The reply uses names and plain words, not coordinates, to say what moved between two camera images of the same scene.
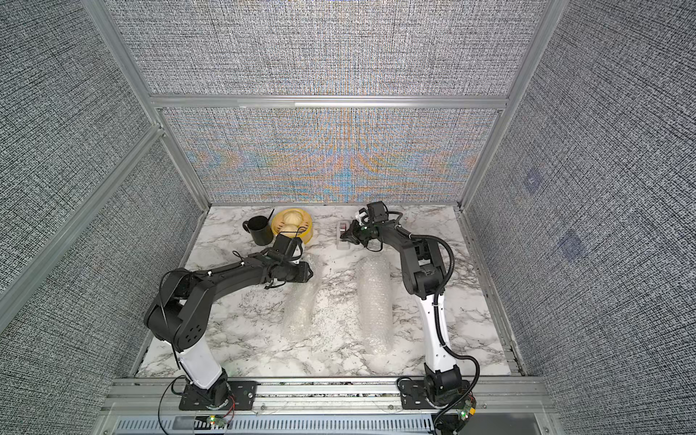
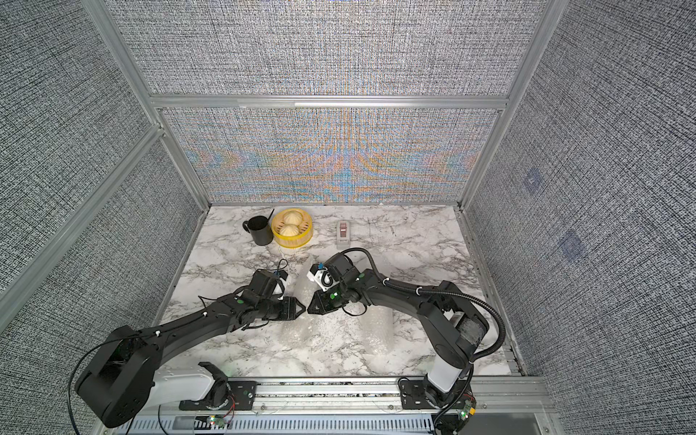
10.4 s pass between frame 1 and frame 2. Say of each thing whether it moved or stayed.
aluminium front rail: stayed
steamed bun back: stayed
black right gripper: moved
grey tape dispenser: stayed
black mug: stayed
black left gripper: moved
